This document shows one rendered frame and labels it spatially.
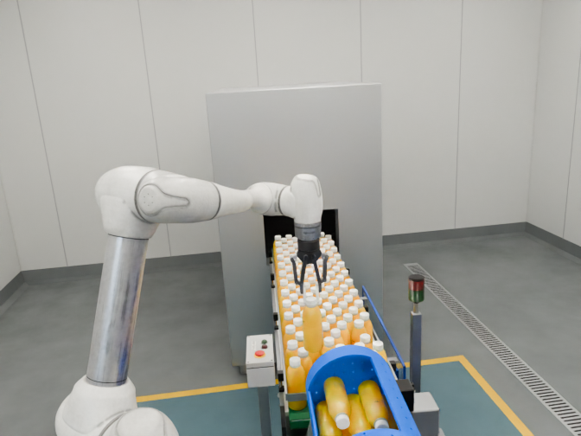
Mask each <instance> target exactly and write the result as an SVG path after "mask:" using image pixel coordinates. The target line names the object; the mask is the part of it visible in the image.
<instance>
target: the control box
mask: <svg viewBox="0 0 581 436"><path fill-rule="evenodd" d="M263 339H265V340H267V343H261V341H262V340H263ZM252 342H254V344H253V343H252ZM262 344H267V348H265V349H263V348H262V347H261V346H262ZM252 346H253V347H252ZM254 346H255V347H254ZM257 350H263V351H264V352H265V353H264V354H263V355H262V356H255V352H256V351H257ZM246 373H247V383H248V387H249V388H256V387H265V386H275V385H276V380H275V367H274V354H273V341H272V334H269V335H258V336H248V337H247V338H246Z"/></svg>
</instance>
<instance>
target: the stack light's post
mask: <svg viewBox="0 0 581 436"><path fill-rule="evenodd" d="M421 328H422V314H421V313H420V311H418V314H415V313H413V311H411V320H410V382H413V384H414V388H415V389H414V390H415V393H420V382H421ZM415 393H414V394H415Z"/></svg>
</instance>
